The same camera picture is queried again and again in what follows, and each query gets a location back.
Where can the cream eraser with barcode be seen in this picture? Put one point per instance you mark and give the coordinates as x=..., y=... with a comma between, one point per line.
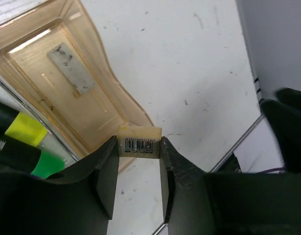
x=139, y=141

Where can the grey eraser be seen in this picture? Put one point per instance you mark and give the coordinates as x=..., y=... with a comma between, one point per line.
x=72, y=68

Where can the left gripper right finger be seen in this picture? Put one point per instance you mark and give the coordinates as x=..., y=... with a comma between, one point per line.
x=174, y=168

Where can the green highlighter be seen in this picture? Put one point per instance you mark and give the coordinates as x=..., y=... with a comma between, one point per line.
x=23, y=157

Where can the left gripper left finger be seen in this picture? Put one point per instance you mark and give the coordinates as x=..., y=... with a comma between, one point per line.
x=100, y=169

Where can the yellow highlighter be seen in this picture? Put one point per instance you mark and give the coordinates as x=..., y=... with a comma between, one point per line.
x=21, y=126

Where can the clear container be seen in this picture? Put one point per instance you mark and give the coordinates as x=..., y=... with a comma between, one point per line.
x=53, y=140

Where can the orange container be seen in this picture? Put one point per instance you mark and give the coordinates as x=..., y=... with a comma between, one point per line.
x=29, y=29

